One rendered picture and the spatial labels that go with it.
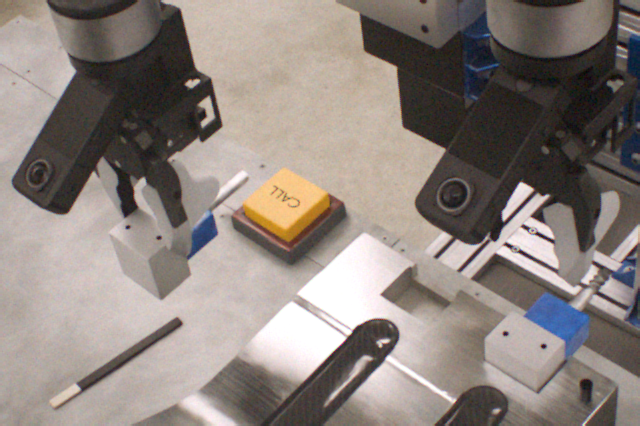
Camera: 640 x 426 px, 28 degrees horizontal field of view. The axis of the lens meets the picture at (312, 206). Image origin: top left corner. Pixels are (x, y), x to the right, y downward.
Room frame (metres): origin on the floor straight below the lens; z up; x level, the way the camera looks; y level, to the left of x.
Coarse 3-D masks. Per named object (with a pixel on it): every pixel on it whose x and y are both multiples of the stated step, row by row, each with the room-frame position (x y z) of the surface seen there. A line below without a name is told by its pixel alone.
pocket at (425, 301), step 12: (408, 276) 0.69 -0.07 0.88; (420, 276) 0.69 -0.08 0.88; (396, 288) 0.68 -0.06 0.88; (408, 288) 0.69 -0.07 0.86; (420, 288) 0.69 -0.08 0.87; (432, 288) 0.68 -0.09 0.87; (396, 300) 0.68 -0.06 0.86; (408, 300) 0.68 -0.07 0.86; (420, 300) 0.68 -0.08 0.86; (432, 300) 0.68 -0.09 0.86; (444, 300) 0.67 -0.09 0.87; (408, 312) 0.67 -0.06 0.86; (420, 312) 0.66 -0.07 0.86; (432, 312) 0.66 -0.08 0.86
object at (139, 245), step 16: (240, 176) 0.79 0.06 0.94; (224, 192) 0.77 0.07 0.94; (208, 208) 0.76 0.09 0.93; (128, 224) 0.74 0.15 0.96; (144, 224) 0.73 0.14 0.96; (208, 224) 0.74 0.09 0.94; (112, 240) 0.73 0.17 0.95; (128, 240) 0.72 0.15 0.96; (144, 240) 0.71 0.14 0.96; (160, 240) 0.71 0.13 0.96; (208, 240) 0.74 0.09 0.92; (128, 256) 0.72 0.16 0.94; (144, 256) 0.70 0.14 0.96; (160, 256) 0.70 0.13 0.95; (176, 256) 0.71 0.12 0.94; (192, 256) 0.72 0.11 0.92; (128, 272) 0.72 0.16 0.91; (144, 272) 0.70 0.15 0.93; (160, 272) 0.70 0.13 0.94; (176, 272) 0.71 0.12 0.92; (144, 288) 0.71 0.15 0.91; (160, 288) 0.69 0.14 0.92
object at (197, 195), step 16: (208, 176) 0.73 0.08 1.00; (144, 192) 0.71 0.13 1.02; (192, 192) 0.72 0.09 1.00; (208, 192) 0.72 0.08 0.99; (160, 208) 0.70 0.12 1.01; (192, 208) 0.71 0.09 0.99; (160, 224) 0.70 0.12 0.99; (192, 224) 0.71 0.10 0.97; (176, 240) 0.69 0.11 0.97; (192, 240) 0.70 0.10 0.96
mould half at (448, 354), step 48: (336, 288) 0.68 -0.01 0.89; (384, 288) 0.68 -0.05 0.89; (288, 336) 0.65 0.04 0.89; (336, 336) 0.64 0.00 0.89; (432, 336) 0.62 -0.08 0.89; (480, 336) 0.61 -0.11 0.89; (240, 384) 0.61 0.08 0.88; (288, 384) 0.60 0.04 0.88; (384, 384) 0.58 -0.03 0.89; (432, 384) 0.57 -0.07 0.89; (480, 384) 0.56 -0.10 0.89; (576, 384) 0.55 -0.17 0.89
